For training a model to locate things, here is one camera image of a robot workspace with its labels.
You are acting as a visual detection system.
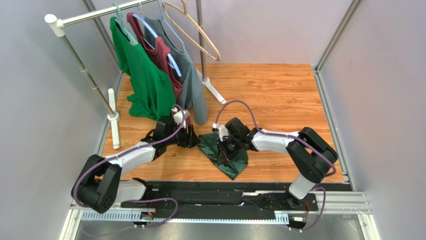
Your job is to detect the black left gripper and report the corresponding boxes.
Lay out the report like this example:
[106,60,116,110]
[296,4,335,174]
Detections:
[165,121,202,149]

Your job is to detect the dark green cloth napkin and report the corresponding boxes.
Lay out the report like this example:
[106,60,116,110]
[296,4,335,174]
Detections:
[197,133,249,180]

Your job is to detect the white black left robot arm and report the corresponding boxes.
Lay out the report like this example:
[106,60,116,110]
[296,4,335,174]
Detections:
[71,116,201,214]

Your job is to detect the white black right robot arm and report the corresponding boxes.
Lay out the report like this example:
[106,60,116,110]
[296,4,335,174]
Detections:
[212,117,339,201]

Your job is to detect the grey-blue hanging shirt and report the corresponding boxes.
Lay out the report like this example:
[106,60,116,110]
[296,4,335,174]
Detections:
[144,16,209,125]

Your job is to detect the green hanging t-shirt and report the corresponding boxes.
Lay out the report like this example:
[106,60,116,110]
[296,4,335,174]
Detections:
[109,16,176,120]

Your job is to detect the white metal clothes rack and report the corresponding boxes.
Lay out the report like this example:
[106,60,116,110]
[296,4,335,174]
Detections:
[44,0,228,150]

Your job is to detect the maroon hanging shirt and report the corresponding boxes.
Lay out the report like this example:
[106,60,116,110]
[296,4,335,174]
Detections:
[127,12,184,109]

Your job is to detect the teal plastic hanger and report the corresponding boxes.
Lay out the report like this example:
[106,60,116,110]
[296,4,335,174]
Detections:
[113,2,138,46]

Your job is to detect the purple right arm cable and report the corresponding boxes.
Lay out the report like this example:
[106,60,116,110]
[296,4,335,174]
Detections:
[214,99,338,233]

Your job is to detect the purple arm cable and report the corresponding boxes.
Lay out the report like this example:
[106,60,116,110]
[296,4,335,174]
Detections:
[214,99,338,233]
[72,103,187,238]

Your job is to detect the aluminium frame rail right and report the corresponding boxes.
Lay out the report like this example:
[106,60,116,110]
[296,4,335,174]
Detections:
[312,0,362,192]

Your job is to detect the aluminium front frame rail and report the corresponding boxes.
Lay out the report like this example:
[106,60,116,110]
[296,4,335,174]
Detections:
[60,189,380,240]

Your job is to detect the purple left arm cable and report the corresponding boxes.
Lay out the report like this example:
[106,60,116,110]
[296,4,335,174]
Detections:
[72,103,187,238]

